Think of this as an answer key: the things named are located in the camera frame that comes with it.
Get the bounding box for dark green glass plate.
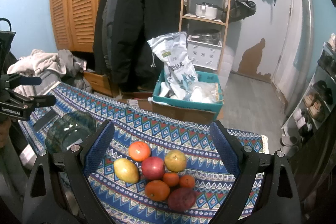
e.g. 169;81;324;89
45;110;97;154

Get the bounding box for large orange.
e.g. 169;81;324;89
129;141;151;161

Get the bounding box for yellow pear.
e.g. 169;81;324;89
113;158;139;184

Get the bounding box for small tangerine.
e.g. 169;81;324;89
162;172;179;187
179;174;195;188

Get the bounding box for yellow-green pear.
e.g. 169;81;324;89
164;149;187;173

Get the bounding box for dark red apple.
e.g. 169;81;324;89
167;188;197;211

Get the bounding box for orange front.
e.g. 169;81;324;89
145;180;170;201

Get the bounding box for black smartphone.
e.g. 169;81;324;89
33;109;59;132

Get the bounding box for pile of grey clothes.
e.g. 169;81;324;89
7;50;92;97

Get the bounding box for cardboard box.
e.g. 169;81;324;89
117;99;224;124

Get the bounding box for blue patterned tablecloth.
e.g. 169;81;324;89
18;81;269;224

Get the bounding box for clear plastic bag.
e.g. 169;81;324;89
187;82;224;103

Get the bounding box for teal plastic bin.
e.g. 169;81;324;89
153;71;224;119

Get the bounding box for shoe rack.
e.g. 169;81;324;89
280;34;335;158

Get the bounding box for white patterned storage basket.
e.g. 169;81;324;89
186;35;223;71

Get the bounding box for white rice bag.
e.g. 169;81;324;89
147;32;198;100

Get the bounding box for steel pot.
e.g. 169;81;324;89
191;28;221;44

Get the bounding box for black hanging jacket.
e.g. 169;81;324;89
93;0;181;93

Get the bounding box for white cooking pot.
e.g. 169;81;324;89
195;2;227;20

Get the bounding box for grey backpack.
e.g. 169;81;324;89
222;0;256;23

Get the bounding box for wooden shelf rack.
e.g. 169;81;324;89
179;0;231;74

